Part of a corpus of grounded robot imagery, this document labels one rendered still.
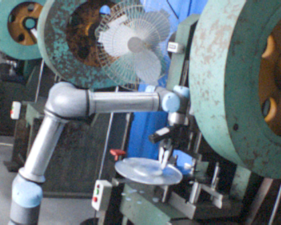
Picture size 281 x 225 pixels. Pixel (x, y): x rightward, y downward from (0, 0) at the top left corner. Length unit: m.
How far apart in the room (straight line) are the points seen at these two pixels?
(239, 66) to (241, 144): 0.26
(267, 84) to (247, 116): 0.20
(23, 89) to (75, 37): 2.02
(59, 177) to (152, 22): 1.52
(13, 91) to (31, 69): 0.34
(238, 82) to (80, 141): 2.19
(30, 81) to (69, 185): 1.84
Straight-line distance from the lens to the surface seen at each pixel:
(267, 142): 1.51
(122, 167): 1.79
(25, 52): 4.65
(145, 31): 2.55
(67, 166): 3.39
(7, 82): 4.85
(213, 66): 1.32
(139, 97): 1.58
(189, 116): 1.89
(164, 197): 1.86
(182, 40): 1.93
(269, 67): 1.55
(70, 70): 2.96
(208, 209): 1.79
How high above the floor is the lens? 1.28
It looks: 13 degrees down
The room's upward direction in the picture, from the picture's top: 11 degrees clockwise
